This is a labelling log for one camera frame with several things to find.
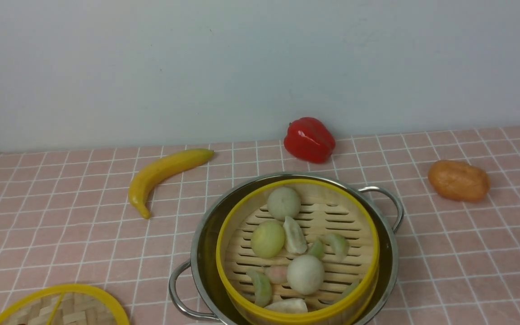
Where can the yellow rimmed bamboo steamer basket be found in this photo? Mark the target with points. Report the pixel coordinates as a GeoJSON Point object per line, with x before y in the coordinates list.
{"type": "Point", "coordinates": [348, 285]}

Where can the yellow rimmed bamboo steamer lid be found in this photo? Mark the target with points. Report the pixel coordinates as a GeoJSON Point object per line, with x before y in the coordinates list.
{"type": "Point", "coordinates": [66, 304]}

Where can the stainless steel pot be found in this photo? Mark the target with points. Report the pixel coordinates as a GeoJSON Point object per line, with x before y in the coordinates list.
{"type": "Point", "coordinates": [204, 267]}

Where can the white round bun upper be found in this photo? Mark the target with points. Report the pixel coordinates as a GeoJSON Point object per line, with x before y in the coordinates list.
{"type": "Point", "coordinates": [284, 202]}

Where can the white round bun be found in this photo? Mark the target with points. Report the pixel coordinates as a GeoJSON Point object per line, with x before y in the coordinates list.
{"type": "Point", "coordinates": [284, 202]}
{"type": "Point", "coordinates": [305, 274]}

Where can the red plastic bell pepper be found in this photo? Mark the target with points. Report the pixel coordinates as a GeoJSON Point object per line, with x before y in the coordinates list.
{"type": "Point", "coordinates": [309, 140]}

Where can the yellow round bun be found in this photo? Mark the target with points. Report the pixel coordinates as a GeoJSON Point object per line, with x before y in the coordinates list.
{"type": "Point", "coordinates": [268, 239]}

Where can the white dumpling centre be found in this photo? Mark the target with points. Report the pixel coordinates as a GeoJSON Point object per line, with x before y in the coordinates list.
{"type": "Point", "coordinates": [295, 239]}

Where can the white dumpling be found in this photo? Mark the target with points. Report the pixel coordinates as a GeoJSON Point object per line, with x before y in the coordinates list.
{"type": "Point", "coordinates": [295, 239]}
{"type": "Point", "coordinates": [291, 306]}

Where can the pink dumpling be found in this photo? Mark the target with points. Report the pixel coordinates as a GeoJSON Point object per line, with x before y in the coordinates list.
{"type": "Point", "coordinates": [277, 274]}

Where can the green dumpling right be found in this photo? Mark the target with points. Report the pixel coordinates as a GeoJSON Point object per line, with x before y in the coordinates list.
{"type": "Point", "coordinates": [339, 245]}

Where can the green dumpling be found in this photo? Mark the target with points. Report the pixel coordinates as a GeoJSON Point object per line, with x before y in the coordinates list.
{"type": "Point", "coordinates": [339, 245]}
{"type": "Point", "coordinates": [262, 287]}

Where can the yellow plastic banana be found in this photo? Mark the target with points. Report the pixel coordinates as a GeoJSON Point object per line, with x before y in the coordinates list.
{"type": "Point", "coordinates": [158, 171]}

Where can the white round bun lower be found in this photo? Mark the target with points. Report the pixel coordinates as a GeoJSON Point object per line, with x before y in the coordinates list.
{"type": "Point", "coordinates": [305, 274]}

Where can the green dumpling left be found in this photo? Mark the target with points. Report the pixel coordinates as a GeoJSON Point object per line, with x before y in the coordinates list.
{"type": "Point", "coordinates": [262, 287]}

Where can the white dumpling bottom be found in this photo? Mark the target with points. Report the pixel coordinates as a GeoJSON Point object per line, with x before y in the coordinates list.
{"type": "Point", "coordinates": [291, 306]}

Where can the orange brown potato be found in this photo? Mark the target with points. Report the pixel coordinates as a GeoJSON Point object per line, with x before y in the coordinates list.
{"type": "Point", "coordinates": [459, 181]}

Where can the pink checkered tablecloth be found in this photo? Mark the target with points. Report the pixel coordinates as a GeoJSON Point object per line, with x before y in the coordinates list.
{"type": "Point", "coordinates": [64, 218]}

